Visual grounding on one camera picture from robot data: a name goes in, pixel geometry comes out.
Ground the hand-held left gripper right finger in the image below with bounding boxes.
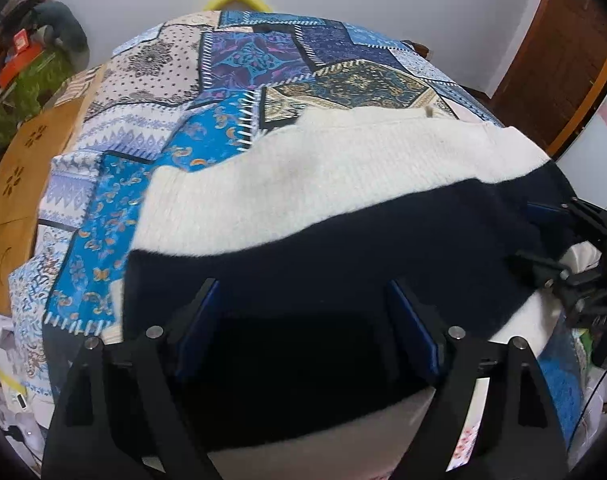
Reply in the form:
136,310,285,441
387,280,569,480

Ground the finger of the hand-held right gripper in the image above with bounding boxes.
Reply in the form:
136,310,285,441
506,251,607,307
526,196,607,252

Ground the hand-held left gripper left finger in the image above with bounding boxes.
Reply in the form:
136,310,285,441
42,277,221,480

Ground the black and white striped sweater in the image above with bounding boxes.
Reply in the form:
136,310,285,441
106,107,604,480

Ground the brown wooden door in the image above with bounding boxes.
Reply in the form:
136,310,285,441
488,0,607,158

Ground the pile of white papers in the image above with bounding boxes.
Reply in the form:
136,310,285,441
0,310,46,461

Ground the wooden lap desk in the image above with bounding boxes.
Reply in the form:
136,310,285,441
0,65,109,317

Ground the blue patchwork blanket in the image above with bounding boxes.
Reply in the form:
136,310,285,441
8,9,584,471

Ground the green fabric basket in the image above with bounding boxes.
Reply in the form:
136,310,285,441
0,50,76,158

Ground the orange box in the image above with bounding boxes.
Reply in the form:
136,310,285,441
0,42,45,87

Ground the grey plush toy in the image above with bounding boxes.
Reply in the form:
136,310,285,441
30,0,91,68

